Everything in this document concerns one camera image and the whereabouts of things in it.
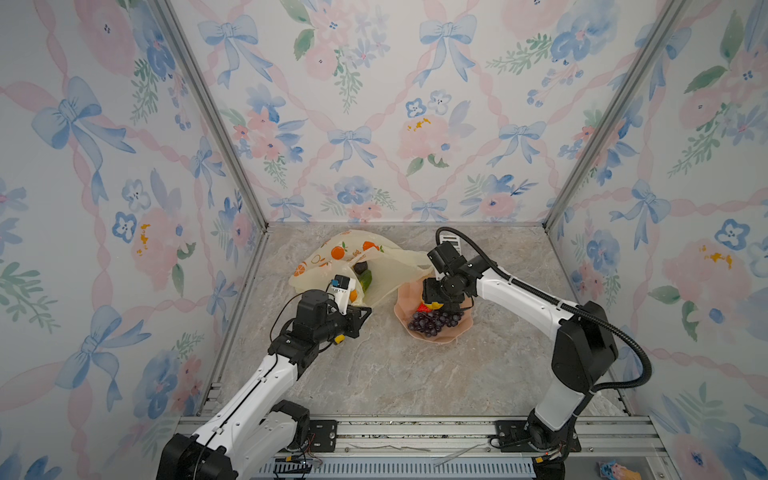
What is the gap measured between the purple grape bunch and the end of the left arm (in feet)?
0.78

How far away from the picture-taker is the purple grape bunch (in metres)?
0.87

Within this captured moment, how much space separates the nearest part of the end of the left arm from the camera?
58 centimetres
